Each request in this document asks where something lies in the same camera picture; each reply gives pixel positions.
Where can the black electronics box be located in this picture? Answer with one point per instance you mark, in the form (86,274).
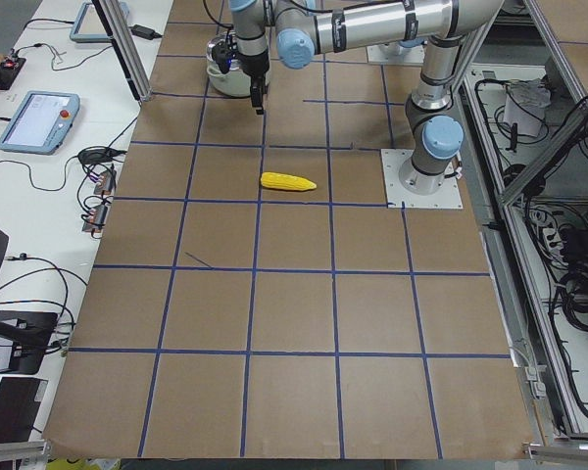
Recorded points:
(9,70)

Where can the near blue teach pendant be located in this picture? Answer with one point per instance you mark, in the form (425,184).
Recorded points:
(41,123)

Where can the black monitor stand base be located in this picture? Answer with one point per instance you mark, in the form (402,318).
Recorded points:
(24,340)

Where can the black power adapter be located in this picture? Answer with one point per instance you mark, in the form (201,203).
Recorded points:
(145,32)

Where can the blue teach pendant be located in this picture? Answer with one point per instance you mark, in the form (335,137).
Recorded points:
(87,27)
(41,123)

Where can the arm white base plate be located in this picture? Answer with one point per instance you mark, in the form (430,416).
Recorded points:
(406,188)
(396,54)

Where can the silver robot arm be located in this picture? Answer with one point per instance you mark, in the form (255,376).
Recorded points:
(249,20)
(303,32)

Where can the yellow corn cob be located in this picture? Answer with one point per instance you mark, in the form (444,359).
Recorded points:
(286,182)

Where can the white paper bag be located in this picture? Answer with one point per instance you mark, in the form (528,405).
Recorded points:
(526,105)

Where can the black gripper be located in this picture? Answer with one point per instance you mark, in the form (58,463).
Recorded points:
(255,66)

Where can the far blue teach pendant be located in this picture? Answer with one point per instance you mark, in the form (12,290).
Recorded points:
(87,27)

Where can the black mouse device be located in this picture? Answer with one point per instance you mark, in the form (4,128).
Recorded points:
(98,155)

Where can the small circuit board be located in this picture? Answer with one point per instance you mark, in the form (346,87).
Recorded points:
(106,183)
(94,219)

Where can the brown paper table cover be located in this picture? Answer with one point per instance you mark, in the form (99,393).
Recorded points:
(224,319)

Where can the small circuit board upper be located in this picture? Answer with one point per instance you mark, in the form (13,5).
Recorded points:
(106,183)

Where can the pale green metal pot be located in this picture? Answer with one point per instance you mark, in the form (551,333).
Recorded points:
(230,80)

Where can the small circuit board lower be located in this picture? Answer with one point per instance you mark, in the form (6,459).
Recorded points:
(94,219)

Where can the aluminium frame post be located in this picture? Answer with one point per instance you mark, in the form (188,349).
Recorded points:
(113,21)

